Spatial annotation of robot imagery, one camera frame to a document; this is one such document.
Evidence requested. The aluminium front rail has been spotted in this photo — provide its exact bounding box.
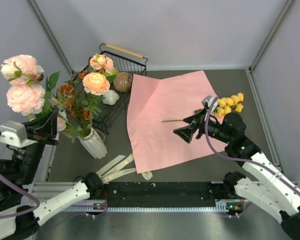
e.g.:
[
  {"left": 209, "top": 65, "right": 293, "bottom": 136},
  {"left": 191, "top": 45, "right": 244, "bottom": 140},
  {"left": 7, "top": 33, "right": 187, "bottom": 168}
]
[{"left": 31, "top": 181, "right": 241, "bottom": 203}]

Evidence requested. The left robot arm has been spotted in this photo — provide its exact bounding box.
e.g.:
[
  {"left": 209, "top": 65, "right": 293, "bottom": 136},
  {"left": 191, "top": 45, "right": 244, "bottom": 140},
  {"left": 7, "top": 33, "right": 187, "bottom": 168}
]
[{"left": 0, "top": 108, "right": 104, "bottom": 240}]

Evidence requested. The beige ribbon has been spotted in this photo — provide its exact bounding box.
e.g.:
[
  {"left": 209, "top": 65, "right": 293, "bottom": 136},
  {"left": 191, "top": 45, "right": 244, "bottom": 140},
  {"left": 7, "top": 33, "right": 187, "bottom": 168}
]
[{"left": 96, "top": 153, "right": 153, "bottom": 185}]

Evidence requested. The peach rose stem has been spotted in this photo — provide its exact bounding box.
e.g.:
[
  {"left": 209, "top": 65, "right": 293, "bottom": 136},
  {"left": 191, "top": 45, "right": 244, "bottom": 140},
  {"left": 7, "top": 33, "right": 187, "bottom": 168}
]
[{"left": 82, "top": 53, "right": 115, "bottom": 104}]

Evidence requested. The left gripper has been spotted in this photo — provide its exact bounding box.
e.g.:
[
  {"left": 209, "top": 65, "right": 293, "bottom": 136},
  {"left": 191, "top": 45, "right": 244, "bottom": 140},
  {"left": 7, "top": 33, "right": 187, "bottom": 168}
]
[{"left": 13, "top": 106, "right": 61, "bottom": 184}]

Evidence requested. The frame post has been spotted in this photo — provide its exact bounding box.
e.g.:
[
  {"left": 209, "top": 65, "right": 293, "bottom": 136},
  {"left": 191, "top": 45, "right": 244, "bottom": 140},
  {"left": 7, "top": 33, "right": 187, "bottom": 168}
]
[
  {"left": 26, "top": 0, "right": 75, "bottom": 76},
  {"left": 248, "top": 0, "right": 297, "bottom": 74}
]

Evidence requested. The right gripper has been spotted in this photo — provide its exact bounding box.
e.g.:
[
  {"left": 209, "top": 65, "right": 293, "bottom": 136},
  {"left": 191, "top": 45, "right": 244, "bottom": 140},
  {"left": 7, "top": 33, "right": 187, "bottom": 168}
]
[{"left": 173, "top": 107, "right": 232, "bottom": 144}]

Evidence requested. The black wire basket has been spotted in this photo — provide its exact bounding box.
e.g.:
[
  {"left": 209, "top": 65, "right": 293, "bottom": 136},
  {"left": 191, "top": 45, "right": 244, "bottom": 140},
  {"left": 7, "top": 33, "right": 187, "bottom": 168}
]
[{"left": 92, "top": 43, "right": 149, "bottom": 134}]

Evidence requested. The brown dried rose bunch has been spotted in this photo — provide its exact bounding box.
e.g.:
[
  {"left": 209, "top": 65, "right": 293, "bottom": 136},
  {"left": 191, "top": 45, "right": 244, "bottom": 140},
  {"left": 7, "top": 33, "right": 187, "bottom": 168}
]
[{"left": 56, "top": 71, "right": 103, "bottom": 140}]

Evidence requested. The white flower-shaped cup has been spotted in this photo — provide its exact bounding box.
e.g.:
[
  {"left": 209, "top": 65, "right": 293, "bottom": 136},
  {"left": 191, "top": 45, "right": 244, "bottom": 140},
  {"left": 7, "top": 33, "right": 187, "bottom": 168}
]
[{"left": 102, "top": 90, "right": 120, "bottom": 106}]

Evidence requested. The yellow flower bunch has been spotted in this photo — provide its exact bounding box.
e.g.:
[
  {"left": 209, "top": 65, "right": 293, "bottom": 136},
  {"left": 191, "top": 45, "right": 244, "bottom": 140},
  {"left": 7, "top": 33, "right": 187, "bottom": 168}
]
[{"left": 161, "top": 92, "right": 244, "bottom": 123}]

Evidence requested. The left frame post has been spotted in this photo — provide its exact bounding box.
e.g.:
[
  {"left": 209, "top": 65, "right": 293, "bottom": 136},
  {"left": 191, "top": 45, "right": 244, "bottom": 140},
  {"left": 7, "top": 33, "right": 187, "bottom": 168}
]
[{"left": 26, "top": 0, "right": 75, "bottom": 76}]

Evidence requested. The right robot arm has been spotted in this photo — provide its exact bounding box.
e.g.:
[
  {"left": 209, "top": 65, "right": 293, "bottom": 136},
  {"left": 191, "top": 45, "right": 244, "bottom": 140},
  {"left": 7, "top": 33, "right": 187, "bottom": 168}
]
[{"left": 173, "top": 109, "right": 300, "bottom": 240}]

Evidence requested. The pink wrapping paper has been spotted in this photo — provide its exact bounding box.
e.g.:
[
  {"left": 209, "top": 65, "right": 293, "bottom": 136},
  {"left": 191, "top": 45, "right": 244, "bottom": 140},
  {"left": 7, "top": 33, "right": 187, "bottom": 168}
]
[{"left": 127, "top": 70, "right": 217, "bottom": 173}]

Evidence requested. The slotted cable duct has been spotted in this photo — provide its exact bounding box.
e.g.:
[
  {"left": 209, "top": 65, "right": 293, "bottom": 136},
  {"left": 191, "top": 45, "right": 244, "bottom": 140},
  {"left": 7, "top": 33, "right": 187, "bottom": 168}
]
[{"left": 64, "top": 199, "right": 243, "bottom": 213}]

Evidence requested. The pink flower bunch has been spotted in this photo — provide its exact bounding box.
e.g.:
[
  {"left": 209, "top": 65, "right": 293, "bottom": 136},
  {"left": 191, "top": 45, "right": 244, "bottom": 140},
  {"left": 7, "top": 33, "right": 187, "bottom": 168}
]
[{"left": 0, "top": 54, "right": 67, "bottom": 132}]

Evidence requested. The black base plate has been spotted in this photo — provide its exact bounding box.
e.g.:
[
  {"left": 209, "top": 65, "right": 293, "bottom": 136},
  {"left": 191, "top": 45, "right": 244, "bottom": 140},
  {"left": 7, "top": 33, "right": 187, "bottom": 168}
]
[{"left": 104, "top": 181, "right": 241, "bottom": 208}]

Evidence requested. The green plastic cup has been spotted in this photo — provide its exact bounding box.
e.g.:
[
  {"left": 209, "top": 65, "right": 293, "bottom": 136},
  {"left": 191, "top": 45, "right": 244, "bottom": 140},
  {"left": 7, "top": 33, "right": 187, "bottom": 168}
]
[{"left": 102, "top": 68, "right": 120, "bottom": 84}]

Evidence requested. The right frame post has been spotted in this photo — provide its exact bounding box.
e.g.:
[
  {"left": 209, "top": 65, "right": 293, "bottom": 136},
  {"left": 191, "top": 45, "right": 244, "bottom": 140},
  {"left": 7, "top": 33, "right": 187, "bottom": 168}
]
[{"left": 248, "top": 0, "right": 297, "bottom": 74}]

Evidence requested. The white ribbed ceramic vase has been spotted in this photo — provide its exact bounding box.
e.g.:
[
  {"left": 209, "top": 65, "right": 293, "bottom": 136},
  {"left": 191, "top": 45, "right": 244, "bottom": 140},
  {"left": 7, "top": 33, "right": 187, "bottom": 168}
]
[{"left": 78, "top": 128, "right": 108, "bottom": 159}]

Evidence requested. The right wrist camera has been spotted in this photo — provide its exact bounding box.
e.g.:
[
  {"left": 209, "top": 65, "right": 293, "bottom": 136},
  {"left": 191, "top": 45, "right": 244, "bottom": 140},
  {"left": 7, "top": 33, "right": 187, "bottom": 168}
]
[{"left": 201, "top": 95, "right": 218, "bottom": 112}]

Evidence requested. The brown ceramic cup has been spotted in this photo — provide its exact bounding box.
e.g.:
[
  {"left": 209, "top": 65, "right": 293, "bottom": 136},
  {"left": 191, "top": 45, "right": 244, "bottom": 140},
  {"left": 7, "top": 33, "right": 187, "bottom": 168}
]
[{"left": 113, "top": 72, "right": 133, "bottom": 93}]

